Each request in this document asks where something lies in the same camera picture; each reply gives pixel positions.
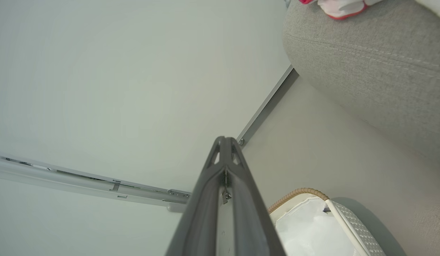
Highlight white garment with red trim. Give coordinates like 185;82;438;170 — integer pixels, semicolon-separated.
299;0;384;20

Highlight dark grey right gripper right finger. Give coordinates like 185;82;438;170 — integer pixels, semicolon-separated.
225;137;286;256

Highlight grey metal door frame post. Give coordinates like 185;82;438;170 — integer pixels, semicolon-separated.
0;154;192;213

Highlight grey fabric sofa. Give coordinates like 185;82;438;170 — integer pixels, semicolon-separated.
283;0;440;167

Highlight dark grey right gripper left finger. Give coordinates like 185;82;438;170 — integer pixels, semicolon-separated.
165;136;227;256

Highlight white laundry basket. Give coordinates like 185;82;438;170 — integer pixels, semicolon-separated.
267;188;386;256

